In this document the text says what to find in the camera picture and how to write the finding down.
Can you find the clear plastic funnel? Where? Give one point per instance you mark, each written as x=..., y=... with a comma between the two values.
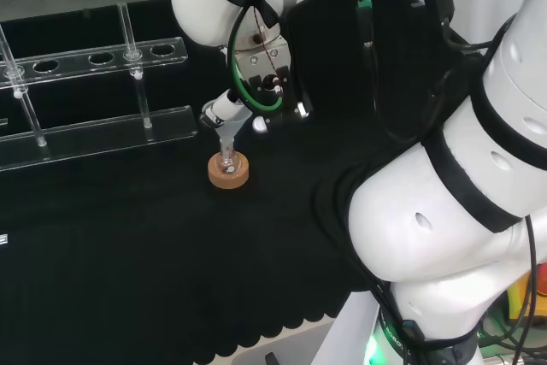
x=228, y=132

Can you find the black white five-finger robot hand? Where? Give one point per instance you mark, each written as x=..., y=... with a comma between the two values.
x=265, y=66

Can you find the small black knob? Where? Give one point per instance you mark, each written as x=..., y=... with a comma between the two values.
x=271, y=358

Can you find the small glass round-bottom flask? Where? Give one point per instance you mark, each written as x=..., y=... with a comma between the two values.
x=226, y=164

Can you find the clear plastic strip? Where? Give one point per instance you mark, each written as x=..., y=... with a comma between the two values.
x=3, y=240

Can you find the black bench cloth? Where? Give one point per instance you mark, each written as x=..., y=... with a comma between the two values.
x=149, y=254

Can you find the yellow stop button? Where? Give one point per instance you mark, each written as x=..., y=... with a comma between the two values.
x=521, y=296

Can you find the clear acrylic funnel stand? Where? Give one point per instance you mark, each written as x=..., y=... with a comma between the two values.
x=107, y=134

